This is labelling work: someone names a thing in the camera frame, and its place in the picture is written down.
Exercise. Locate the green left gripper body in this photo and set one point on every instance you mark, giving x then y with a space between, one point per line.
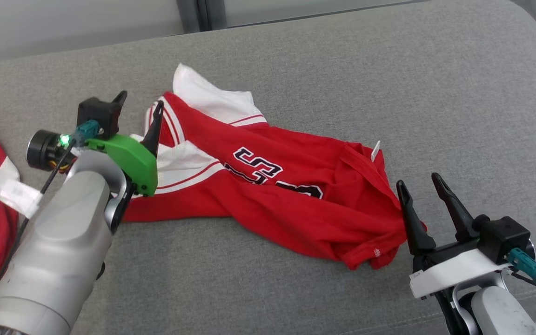
130 160

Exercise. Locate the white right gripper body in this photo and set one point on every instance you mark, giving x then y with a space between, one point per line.
454 272

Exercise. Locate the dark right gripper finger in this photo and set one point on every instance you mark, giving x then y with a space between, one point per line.
456 214
414 228

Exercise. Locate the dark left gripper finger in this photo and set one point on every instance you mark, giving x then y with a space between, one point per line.
155 132
121 98

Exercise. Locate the red white basketball jersey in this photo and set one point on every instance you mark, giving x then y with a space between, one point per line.
272 204

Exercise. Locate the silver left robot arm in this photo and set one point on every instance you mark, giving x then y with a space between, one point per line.
58 251

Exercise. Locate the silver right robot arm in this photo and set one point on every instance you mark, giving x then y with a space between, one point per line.
500 311

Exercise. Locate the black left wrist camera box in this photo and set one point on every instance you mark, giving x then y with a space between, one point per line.
96 114

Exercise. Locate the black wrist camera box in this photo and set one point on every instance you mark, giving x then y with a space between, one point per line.
503 235
96 114

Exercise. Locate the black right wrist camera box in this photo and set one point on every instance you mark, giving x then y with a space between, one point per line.
503 235

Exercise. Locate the grey partition post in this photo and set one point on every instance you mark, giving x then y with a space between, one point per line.
203 14

